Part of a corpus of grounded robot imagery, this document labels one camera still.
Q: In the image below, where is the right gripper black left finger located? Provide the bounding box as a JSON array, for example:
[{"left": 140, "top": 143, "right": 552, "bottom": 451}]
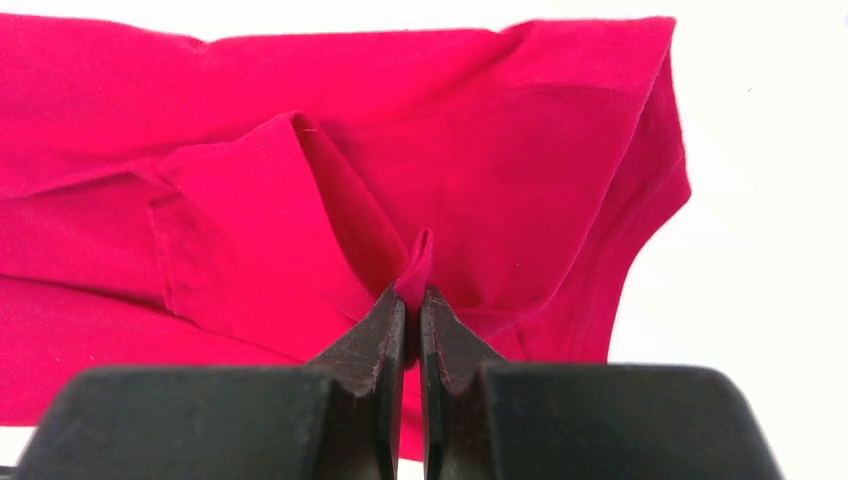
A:
[{"left": 14, "top": 289, "right": 406, "bottom": 479}]

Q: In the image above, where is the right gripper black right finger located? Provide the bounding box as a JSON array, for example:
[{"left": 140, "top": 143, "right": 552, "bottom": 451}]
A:
[{"left": 420, "top": 287, "right": 781, "bottom": 479}]

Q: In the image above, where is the red t-shirt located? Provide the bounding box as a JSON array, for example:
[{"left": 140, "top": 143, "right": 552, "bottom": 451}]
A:
[{"left": 1, "top": 14, "right": 691, "bottom": 426}]

